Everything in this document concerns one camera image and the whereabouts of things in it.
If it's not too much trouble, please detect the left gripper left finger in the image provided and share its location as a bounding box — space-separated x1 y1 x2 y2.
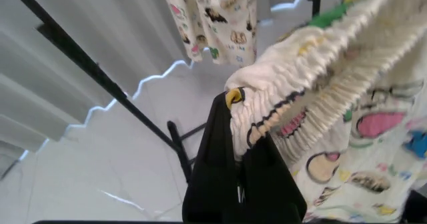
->
181 91 242 223

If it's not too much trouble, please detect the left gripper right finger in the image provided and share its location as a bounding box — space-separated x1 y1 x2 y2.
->
241 133 308 223

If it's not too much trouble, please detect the cream printed garment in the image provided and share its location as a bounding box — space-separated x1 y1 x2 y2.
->
224 0 427 223
158 0 258 67

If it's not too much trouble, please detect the black clothes rack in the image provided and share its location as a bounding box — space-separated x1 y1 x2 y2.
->
3 0 323 185

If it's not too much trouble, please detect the white curtain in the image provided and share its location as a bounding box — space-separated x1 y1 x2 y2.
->
0 0 331 160

